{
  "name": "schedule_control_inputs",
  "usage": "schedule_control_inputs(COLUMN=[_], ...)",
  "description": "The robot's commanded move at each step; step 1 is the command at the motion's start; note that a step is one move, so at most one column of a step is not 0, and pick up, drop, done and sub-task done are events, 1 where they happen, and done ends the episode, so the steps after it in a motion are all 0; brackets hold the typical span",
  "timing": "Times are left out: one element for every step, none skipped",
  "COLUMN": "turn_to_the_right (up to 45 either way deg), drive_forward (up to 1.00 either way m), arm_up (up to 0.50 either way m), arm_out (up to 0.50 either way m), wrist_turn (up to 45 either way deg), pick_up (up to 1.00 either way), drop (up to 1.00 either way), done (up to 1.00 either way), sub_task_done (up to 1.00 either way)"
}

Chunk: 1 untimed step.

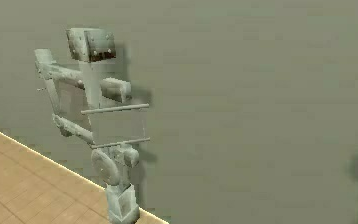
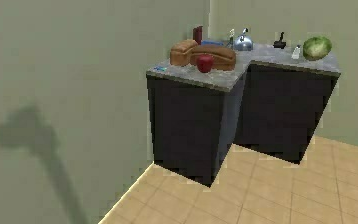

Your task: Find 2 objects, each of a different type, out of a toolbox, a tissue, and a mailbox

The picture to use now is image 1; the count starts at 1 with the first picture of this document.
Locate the pale grey robot statue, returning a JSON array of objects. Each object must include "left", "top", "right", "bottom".
[{"left": 33, "top": 27, "right": 152, "bottom": 224}]

